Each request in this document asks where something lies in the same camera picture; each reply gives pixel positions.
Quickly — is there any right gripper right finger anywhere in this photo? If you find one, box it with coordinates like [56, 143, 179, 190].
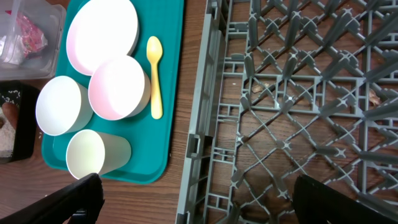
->
[292, 175, 397, 224]

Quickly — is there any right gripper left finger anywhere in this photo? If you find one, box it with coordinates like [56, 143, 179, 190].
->
[1, 173, 104, 223]

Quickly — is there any white cup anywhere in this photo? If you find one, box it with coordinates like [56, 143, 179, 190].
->
[66, 129, 132, 179]

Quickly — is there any small white bowl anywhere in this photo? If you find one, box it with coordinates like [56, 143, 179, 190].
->
[35, 76, 93, 136]

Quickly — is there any white rice pile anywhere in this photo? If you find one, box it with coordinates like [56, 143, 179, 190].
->
[0, 88, 21, 158]

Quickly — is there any large white bowl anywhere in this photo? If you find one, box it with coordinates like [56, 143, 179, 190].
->
[88, 55, 150, 121]

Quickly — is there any brown sausage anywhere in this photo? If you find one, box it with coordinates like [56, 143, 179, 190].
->
[2, 102, 19, 129]

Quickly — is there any white napkin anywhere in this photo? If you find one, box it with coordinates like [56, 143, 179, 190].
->
[1, 35, 24, 65]

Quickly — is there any red snack wrapper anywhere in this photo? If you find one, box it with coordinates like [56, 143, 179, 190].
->
[1, 10, 48, 63]

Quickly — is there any large white plate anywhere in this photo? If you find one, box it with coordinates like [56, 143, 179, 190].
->
[66, 0, 139, 76]

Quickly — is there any grey dishwasher rack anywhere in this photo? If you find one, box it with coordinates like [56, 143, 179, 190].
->
[175, 0, 397, 223]

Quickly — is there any black plastic tray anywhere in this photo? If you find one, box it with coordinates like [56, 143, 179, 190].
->
[1, 80, 40, 164]

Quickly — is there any yellow plastic spoon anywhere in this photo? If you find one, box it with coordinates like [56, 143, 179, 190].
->
[146, 36, 163, 119]

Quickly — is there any clear plastic storage bin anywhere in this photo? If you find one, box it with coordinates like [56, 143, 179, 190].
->
[1, 0, 66, 80]

